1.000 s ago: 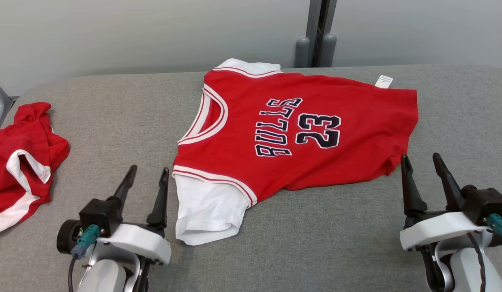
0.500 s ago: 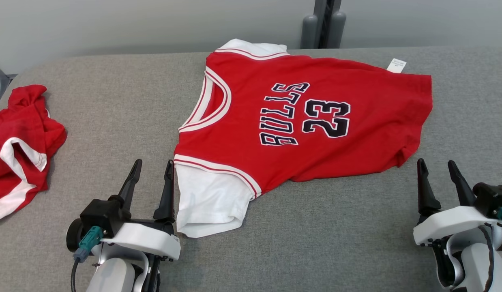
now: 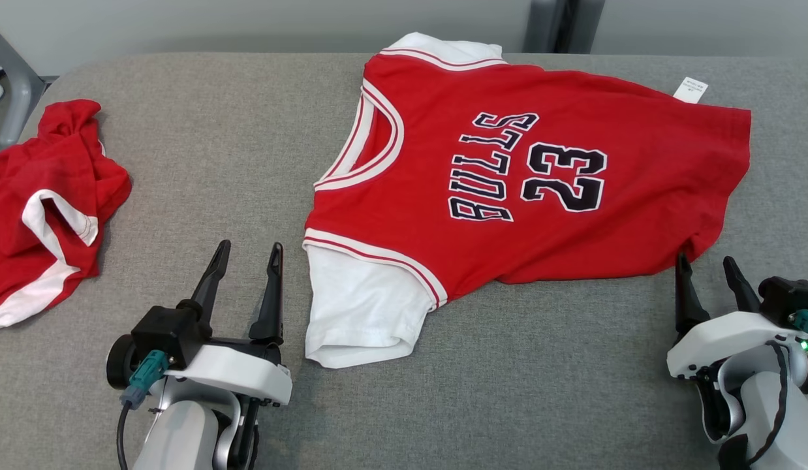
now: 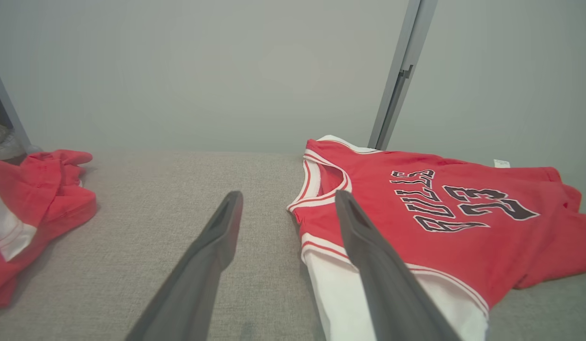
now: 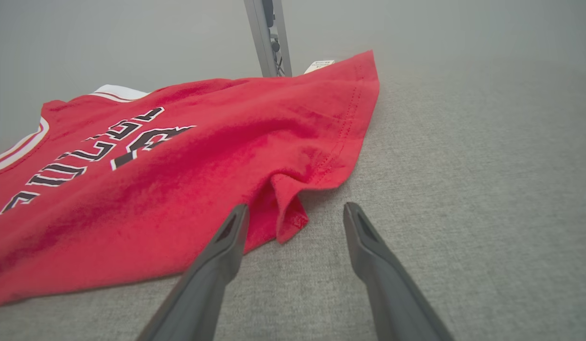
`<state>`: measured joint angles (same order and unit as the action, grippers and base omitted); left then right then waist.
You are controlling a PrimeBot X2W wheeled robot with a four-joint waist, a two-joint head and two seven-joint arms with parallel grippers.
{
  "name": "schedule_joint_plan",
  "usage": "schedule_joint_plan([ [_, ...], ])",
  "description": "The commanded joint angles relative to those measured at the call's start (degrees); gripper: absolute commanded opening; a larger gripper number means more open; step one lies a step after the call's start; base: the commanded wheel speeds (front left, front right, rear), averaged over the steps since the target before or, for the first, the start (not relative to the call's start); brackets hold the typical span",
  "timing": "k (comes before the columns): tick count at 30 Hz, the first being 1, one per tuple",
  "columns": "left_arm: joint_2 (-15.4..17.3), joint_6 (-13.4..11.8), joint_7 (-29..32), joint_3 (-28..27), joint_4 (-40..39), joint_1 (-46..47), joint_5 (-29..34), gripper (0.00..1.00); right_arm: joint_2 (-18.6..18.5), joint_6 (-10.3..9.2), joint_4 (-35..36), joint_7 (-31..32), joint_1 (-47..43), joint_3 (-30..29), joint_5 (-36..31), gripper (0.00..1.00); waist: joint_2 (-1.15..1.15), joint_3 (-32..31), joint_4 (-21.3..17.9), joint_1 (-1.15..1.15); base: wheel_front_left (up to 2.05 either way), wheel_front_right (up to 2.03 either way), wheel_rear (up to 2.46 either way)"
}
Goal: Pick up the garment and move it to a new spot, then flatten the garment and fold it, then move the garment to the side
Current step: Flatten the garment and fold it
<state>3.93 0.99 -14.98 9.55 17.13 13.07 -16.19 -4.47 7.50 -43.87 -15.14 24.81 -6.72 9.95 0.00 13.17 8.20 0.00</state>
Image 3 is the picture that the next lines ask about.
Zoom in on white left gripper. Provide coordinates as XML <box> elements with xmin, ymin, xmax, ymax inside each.
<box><xmin>106</xmin><ymin>240</ymin><xmax>292</xmax><ymax>407</ymax></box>

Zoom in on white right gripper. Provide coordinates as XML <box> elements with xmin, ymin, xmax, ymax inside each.
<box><xmin>666</xmin><ymin>251</ymin><xmax>808</xmax><ymax>381</ymax></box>

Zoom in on red Bulls jersey shirt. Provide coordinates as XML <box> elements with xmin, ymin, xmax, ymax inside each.
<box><xmin>303</xmin><ymin>31</ymin><xmax>752</xmax><ymax>369</ymax></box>

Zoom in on red shorts with white trim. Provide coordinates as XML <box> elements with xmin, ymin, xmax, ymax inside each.
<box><xmin>0</xmin><ymin>99</ymin><xmax>132</xmax><ymax>330</ymax></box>

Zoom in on right arm cable teal plug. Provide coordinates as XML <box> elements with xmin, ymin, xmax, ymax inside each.
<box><xmin>747</xmin><ymin>309</ymin><xmax>808</xmax><ymax>467</ymax></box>

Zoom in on arm cable teal plug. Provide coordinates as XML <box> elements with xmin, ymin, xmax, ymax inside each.
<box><xmin>747</xmin><ymin>309</ymin><xmax>808</xmax><ymax>467</ymax></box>
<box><xmin>116</xmin><ymin>349</ymin><xmax>171</xmax><ymax>470</ymax></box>

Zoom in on left arm cable teal plug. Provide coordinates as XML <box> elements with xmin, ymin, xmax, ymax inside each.
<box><xmin>116</xmin><ymin>349</ymin><xmax>171</xmax><ymax>470</ymax></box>

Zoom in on grey partition post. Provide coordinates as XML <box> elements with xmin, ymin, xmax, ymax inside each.
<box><xmin>525</xmin><ymin>0</ymin><xmax>567</xmax><ymax>53</ymax></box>
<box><xmin>567</xmin><ymin>0</ymin><xmax>604</xmax><ymax>54</ymax></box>

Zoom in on grey slanted partition end frame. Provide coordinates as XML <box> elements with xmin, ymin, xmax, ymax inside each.
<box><xmin>0</xmin><ymin>20</ymin><xmax>50</xmax><ymax>148</ymax></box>

